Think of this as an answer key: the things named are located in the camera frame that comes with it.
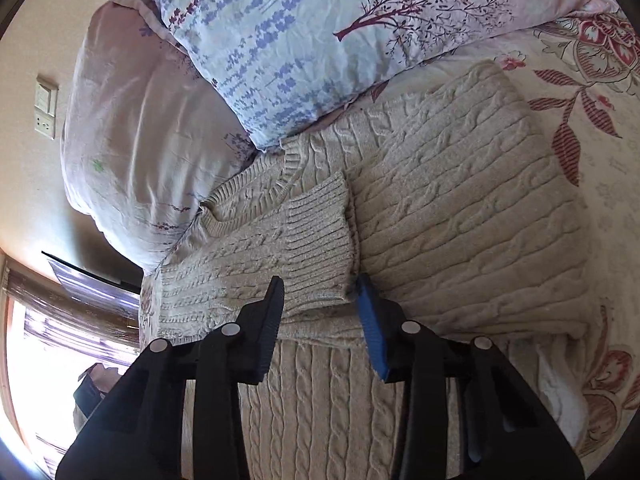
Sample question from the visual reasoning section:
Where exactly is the floral bed sheet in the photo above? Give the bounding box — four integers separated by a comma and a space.
137, 7, 640, 480

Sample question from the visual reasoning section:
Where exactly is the white wall socket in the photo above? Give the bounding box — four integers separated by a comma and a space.
34, 111, 57, 141

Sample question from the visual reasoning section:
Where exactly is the wall-mounted television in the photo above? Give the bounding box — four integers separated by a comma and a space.
41, 250, 142, 317

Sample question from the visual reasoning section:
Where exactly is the beige cable-knit sweater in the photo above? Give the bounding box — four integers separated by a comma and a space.
152, 59, 603, 480

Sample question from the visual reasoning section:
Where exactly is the white wall switch plate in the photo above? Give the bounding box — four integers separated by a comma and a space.
34, 76, 59, 115

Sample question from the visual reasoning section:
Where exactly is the floral tree print pillow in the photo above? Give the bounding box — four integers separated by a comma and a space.
92, 0, 593, 150

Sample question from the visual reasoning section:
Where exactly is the pink floral pillow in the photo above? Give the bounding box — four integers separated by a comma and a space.
60, 1, 258, 271

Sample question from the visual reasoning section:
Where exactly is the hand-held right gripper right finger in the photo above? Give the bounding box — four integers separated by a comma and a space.
356, 273, 586, 480

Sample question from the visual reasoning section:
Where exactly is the brown window curtain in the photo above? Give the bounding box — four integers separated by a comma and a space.
0, 255, 142, 476

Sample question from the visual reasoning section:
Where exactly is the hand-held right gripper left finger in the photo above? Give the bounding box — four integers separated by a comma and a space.
55, 276, 286, 480

